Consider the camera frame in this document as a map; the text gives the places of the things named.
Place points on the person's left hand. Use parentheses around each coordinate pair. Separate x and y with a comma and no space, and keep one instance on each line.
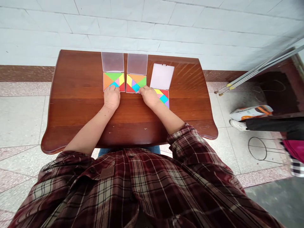
(111,98)

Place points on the person's right hand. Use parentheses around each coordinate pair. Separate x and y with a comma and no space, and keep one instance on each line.
(150,97)

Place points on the person's right fingers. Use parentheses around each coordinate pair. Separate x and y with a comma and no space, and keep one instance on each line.
(144,90)

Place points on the person's left fingers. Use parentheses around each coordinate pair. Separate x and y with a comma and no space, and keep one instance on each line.
(113,88)

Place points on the set of coloured tangram pieces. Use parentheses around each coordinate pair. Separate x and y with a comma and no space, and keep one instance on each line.
(140,80)
(164,97)
(109,78)

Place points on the clear plastic hinged case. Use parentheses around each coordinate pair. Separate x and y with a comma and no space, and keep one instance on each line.
(137,63)
(162,76)
(112,61)

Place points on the brown wooden table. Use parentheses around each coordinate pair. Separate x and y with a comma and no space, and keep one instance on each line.
(78,111)

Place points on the person's legs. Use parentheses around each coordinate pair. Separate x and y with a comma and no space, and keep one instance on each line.
(129,150)

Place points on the person's body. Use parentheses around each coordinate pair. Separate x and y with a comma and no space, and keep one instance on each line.
(142,190)

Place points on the white and orange bag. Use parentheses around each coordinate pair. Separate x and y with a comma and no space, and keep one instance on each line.
(251,112)

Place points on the bundle of metal poles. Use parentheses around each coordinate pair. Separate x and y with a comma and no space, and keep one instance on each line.
(259,67)

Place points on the dark wooden cabinet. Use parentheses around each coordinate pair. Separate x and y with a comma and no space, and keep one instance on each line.
(282,90)

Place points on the pink cloth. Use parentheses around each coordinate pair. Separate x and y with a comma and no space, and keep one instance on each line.
(294,149)

